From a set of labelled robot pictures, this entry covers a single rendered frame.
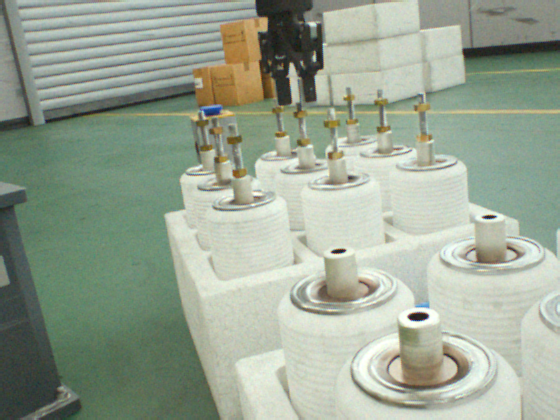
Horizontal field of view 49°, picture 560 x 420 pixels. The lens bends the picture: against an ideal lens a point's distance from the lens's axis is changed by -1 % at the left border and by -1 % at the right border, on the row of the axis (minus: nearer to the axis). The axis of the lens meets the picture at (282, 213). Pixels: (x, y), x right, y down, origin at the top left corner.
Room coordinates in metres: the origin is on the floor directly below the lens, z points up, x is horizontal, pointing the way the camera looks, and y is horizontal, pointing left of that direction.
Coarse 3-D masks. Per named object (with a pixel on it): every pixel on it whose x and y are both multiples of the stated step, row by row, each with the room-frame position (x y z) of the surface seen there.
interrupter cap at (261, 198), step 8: (256, 192) 0.73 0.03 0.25; (264, 192) 0.72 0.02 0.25; (272, 192) 0.71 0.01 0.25; (216, 200) 0.71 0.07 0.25; (224, 200) 0.71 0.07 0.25; (232, 200) 0.71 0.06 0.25; (256, 200) 0.70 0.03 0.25; (264, 200) 0.68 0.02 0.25; (272, 200) 0.68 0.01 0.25; (216, 208) 0.68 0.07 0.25; (224, 208) 0.67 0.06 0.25; (232, 208) 0.67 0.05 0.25; (240, 208) 0.67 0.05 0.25; (248, 208) 0.67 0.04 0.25
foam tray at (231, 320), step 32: (384, 224) 0.76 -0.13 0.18; (512, 224) 0.70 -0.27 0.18; (192, 256) 0.74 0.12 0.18; (384, 256) 0.66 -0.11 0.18; (416, 256) 0.67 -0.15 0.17; (192, 288) 0.69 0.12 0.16; (224, 288) 0.62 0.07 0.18; (256, 288) 0.62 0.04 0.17; (288, 288) 0.63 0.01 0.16; (416, 288) 0.67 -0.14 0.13; (192, 320) 0.80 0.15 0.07; (224, 320) 0.61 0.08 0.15; (256, 320) 0.62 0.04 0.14; (224, 352) 0.61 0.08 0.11; (256, 352) 0.62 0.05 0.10; (224, 384) 0.61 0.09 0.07; (224, 416) 0.61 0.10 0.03
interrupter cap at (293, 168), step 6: (294, 162) 0.87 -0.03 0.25; (318, 162) 0.86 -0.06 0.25; (324, 162) 0.85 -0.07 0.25; (282, 168) 0.85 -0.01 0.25; (288, 168) 0.84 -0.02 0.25; (294, 168) 0.85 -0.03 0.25; (312, 168) 0.82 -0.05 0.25; (318, 168) 0.81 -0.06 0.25; (324, 168) 0.81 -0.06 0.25; (288, 174) 0.82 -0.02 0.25; (294, 174) 0.81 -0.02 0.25; (300, 174) 0.81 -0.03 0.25
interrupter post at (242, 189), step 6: (234, 180) 0.69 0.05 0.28; (240, 180) 0.69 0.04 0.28; (246, 180) 0.69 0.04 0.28; (234, 186) 0.70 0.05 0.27; (240, 186) 0.69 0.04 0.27; (246, 186) 0.69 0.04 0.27; (234, 192) 0.70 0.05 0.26; (240, 192) 0.69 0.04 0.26; (246, 192) 0.69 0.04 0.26; (234, 198) 0.70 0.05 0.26; (240, 198) 0.69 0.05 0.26; (246, 198) 0.69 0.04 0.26; (252, 198) 0.70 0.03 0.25
